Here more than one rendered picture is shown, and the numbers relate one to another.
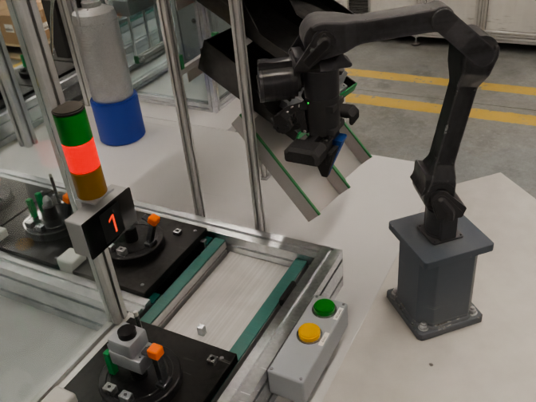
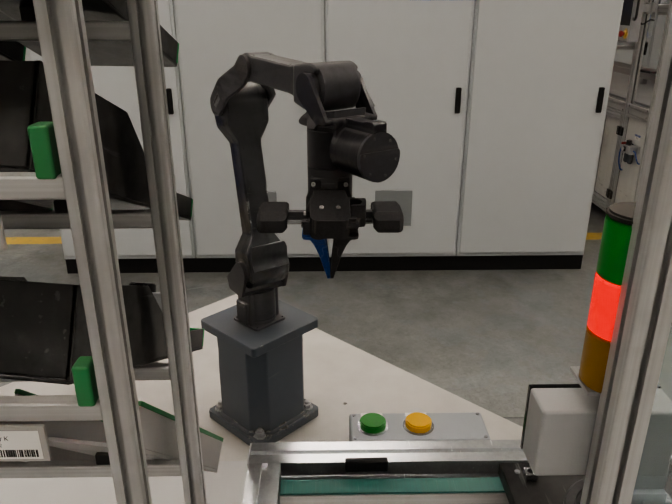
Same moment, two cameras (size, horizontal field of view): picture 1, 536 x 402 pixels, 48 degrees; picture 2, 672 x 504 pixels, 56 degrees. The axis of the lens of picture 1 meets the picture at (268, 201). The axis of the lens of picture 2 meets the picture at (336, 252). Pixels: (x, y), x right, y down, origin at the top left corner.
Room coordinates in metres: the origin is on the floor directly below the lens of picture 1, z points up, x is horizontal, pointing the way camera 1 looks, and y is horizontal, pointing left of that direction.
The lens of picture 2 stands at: (1.31, 0.56, 1.57)
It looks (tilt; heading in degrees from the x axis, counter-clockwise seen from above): 22 degrees down; 238
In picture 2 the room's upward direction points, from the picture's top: straight up
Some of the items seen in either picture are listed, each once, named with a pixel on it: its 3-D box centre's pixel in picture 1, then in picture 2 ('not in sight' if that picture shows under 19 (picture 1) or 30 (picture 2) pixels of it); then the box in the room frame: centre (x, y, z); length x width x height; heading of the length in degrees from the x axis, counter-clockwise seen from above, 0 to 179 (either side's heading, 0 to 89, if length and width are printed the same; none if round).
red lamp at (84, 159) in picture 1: (80, 153); (623, 304); (0.86, 0.29, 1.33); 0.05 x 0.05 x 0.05
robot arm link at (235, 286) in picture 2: (441, 195); (260, 271); (0.91, -0.32, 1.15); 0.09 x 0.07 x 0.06; 3
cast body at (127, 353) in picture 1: (126, 343); not in sight; (0.71, 0.25, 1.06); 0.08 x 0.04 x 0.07; 59
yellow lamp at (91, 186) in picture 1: (88, 179); (613, 356); (0.86, 0.29, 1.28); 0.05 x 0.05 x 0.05
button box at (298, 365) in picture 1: (309, 345); (417, 441); (0.78, -0.05, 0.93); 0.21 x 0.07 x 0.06; 149
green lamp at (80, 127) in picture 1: (72, 125); (634, 247); (0.86, 0.29, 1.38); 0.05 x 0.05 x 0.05
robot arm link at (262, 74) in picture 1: (294, 64); (351, 124); (0.90, -0.06, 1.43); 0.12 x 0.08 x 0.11; 93
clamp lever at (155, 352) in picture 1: (155, 362); not in sight; (0.68, 0.21, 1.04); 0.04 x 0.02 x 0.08; 59
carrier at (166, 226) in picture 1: (129, 230); not in sight; (1.09, 0.31, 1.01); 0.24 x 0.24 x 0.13; 59
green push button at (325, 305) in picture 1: (324, 309); (372, 425); (0.84, -0.09, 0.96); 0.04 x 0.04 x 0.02
